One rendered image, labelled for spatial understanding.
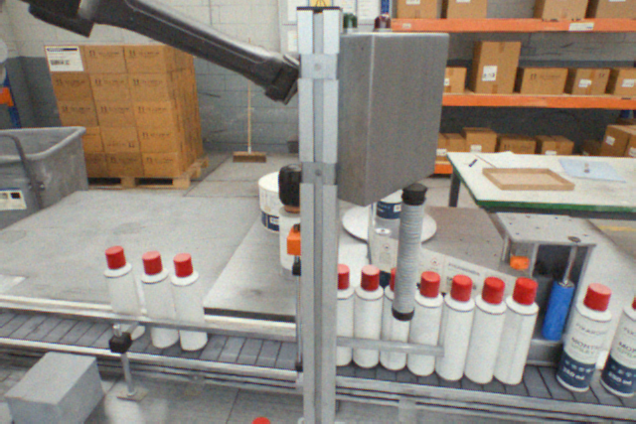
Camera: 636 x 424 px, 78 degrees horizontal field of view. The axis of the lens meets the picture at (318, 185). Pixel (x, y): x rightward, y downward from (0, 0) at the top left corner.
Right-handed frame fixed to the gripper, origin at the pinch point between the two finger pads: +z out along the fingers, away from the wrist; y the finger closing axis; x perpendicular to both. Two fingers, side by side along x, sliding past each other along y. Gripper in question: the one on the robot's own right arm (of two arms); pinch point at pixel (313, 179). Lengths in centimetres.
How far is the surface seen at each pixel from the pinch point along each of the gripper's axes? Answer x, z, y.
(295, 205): -6.1, 9.0, 5.4
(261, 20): -417, -48, 122
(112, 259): 18.9, 11.0, 36.2
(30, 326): 18, 30, 60
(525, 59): -421, -3, -185
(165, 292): 19.2, 17.4, 26.4
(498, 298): 20.4, 12.5, -33.8
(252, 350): 18.4, 30.5, 10.1
